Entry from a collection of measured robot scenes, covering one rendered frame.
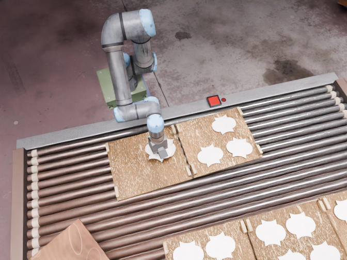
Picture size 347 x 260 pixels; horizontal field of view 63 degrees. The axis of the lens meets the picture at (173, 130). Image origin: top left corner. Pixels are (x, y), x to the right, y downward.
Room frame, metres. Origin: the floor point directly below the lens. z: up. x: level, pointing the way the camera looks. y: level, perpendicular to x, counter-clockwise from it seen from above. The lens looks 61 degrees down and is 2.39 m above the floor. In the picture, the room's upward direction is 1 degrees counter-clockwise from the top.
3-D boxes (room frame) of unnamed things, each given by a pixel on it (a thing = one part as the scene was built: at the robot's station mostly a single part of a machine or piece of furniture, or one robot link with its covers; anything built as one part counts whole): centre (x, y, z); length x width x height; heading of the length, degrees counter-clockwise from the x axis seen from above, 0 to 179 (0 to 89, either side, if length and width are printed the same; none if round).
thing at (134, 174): (0.62, 0.15, 0.93); 0.41 x 0.35 x 0.02; 106
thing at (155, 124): (0.67, 0.08, 1.24); 0.09 x 0.08 x 0.11; 10
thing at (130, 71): (1.14, 0.29, 1.13); 0.13 x 0.12 x 0.14; 100
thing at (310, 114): (0.76, -0.14, 0.90); 1.95 x 0.05 x 0.05; 103
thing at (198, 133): (0.74, -0.25, 0.93); 0.41 x 0.35 x 0.02; 107
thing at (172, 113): (0.98, -0.09, 0.89); 2.08 x 0.09 x 0.06; 103
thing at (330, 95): (0.86, -0.12, 0.90); 1.95 x 0.05 x 0.05; 103
